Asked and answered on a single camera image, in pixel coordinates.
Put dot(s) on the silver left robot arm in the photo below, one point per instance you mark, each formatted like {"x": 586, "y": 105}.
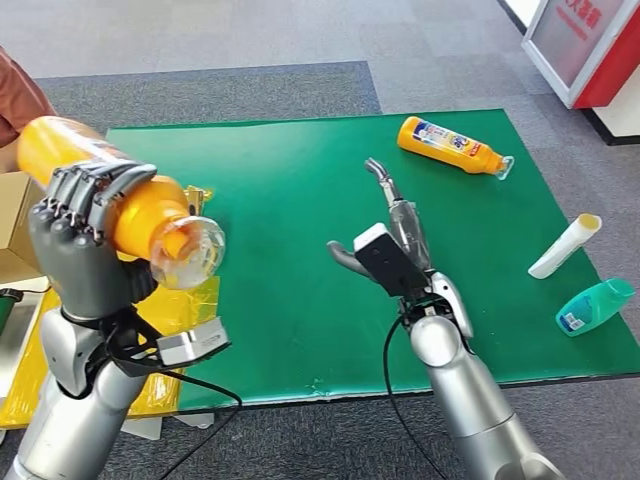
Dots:
{"x": 65, "y": 430}

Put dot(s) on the red and white sign stand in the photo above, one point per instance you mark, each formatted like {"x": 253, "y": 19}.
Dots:
{"x": 575, "y": 40}

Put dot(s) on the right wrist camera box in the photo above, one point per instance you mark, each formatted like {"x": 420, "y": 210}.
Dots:
{"x": 390, "y": 265}

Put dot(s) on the teal plastic bottle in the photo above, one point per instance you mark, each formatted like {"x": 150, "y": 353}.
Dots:
{"x": 595, "y": 308}

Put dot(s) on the person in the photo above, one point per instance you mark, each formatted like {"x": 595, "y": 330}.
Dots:
{"x": 15, "y": 99}

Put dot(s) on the yellow taped flattened box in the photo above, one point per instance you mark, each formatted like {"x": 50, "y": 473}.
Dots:
{"x": 200, "y": 305}

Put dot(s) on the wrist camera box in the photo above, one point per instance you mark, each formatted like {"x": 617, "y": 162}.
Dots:
{"x": 192, "y": 344}
{"x": 390, "y": 265}

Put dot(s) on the dark green container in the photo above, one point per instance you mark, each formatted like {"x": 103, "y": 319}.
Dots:
{"x": 7, "y": 308}

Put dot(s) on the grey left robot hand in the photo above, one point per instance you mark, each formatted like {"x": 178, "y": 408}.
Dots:
{"x": 75, "y": 265}

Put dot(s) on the green table mat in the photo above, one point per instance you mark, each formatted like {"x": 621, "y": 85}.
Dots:
{"x": 300, "y": 199}

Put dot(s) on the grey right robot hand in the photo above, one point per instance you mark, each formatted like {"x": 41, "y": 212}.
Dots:
{"x": 407, "y": 228}

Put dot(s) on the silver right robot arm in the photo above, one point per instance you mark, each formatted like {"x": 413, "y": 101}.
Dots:
{"x": 470, "y": 397}

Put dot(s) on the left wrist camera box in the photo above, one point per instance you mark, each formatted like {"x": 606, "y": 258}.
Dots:
{"x": 192, "y": 344}

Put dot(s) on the orange bottle with clear cap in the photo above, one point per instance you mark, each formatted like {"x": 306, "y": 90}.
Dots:
{"x": 145, "y": 212}
{"x": 440, "y": 146}

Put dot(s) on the brown cardboard box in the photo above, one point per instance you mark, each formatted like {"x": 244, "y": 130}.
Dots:
{"x": 12, "y": 212}

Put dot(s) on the white tube with yellow cap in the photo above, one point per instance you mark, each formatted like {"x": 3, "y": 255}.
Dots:
{"x": 562, "y": 248}

